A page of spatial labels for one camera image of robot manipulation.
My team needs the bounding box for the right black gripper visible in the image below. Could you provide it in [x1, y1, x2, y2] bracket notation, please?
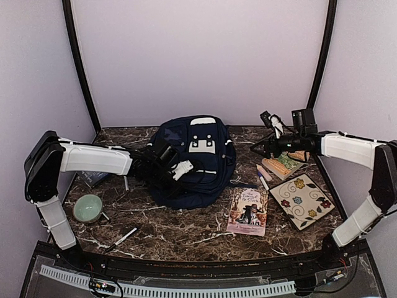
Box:
[251, 130, 305, 160]

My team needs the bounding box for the orange green Treehouse book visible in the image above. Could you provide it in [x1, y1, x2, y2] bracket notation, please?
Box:
[261, 151, 310, 181]

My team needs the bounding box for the navy blue backpack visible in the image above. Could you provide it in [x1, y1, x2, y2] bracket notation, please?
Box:
[145, 115, 238, 209]

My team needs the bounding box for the pink Taming of Shrew book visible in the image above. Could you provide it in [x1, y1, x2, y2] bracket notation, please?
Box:
[226, 187, 269, 237]

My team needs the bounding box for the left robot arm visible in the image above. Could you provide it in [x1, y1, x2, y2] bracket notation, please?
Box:
[24, 130, 193, 271]

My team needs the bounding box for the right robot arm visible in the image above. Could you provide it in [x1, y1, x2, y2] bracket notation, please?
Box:
[251, 109, 396, 269]

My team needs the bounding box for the pink highlighter pen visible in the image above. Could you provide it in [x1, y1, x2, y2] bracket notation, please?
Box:
[256, 165, 272, 181]

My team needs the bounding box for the blue capped white marker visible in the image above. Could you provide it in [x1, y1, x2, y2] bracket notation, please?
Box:
[259, 176, 269, 192]

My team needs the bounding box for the red capped white marker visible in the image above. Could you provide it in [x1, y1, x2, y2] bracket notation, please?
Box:
[123, 176, 130, 192]

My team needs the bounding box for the black capped white marker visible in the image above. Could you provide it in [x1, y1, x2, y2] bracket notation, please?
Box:
[105, 227, 138, 253]

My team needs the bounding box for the floral square ceramic plate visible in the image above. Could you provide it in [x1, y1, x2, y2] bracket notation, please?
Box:
[270, 174, 335, 231]

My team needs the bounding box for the dark blue hardcover book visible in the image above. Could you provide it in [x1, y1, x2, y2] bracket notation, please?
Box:
[77, 171, 110, 189]

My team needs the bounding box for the small green circuit board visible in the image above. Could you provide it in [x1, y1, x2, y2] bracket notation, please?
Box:
[89, 279, 115, 292]

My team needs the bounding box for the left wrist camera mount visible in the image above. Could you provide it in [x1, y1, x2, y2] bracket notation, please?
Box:
[171, 160, 194, 181]

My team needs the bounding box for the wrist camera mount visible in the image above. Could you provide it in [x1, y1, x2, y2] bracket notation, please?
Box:
[260, 111, 283, 138]
[171, 160, 194, 181]

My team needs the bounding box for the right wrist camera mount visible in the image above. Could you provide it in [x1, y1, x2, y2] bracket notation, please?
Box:
[260, 111, 283, 138]

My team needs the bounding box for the black front rail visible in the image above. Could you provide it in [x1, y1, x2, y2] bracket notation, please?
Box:
[83, 250, 321, 278]

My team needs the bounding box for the white slotted cable duct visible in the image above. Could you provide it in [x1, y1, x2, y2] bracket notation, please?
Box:
[39, 265, 297, 297]

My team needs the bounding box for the right black frame post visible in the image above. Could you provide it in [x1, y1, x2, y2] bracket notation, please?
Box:
[306, 0, 337, 109]

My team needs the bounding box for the black frame post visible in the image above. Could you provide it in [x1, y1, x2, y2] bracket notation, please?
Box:
[306, 0, 337, 109]
[61, 0, 102, 134]

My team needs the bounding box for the left black frame post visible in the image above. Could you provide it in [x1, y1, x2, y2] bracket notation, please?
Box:
[61, 0, 102, 134]

